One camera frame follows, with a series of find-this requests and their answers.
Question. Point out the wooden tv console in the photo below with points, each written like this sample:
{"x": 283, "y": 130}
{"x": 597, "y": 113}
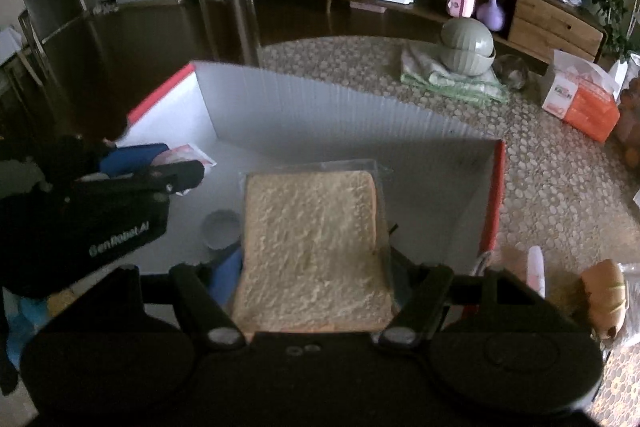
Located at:
{"x": 550, "y": 24}

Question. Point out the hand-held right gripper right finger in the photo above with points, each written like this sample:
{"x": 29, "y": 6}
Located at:
{"x": 431, "y": 288}

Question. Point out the white tube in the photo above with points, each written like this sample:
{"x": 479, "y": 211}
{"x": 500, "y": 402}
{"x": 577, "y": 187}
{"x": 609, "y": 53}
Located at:
{"x": 536, "y": 272}

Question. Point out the pink white packet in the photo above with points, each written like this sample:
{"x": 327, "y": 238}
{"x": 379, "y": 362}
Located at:
{"x": 192, "y": 153}

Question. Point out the tall glass jar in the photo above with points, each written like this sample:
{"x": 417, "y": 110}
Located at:
{"x": 227, "y": 17}

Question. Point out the bagged bread slice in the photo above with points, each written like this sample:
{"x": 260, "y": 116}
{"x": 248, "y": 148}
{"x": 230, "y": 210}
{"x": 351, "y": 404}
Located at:
{"x": 315, "y": 247}

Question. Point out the purple kettlebell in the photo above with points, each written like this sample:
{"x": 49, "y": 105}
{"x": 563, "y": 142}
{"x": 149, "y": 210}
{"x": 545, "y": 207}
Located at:
{"x": 492, "y": 12}

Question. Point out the orange white tissue box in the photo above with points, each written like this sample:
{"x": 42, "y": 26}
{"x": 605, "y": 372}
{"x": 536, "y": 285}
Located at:
{"x": 580, "y": 102}

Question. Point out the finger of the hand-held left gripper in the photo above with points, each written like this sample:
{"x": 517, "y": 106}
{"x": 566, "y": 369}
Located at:
{"x": 132, "y": 157}
{"x": 170, "y": 177}

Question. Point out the red cardboard box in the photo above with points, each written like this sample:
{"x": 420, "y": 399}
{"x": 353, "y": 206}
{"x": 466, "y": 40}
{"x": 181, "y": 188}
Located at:
{"x": 325, "y": 122}

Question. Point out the pink flat box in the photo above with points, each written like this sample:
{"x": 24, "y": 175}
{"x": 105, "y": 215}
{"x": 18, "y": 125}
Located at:
{"x": 367, "y": 7}

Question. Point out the green folded cloth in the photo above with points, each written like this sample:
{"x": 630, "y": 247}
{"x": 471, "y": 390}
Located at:
{"x": 440, "y": 79}

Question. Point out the grey furry object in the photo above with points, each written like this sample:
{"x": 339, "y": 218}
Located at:
{"x": 512, "y": 72}

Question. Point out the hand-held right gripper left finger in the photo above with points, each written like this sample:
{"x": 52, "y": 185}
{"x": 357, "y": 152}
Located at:
{"x": 227, "y": 267}

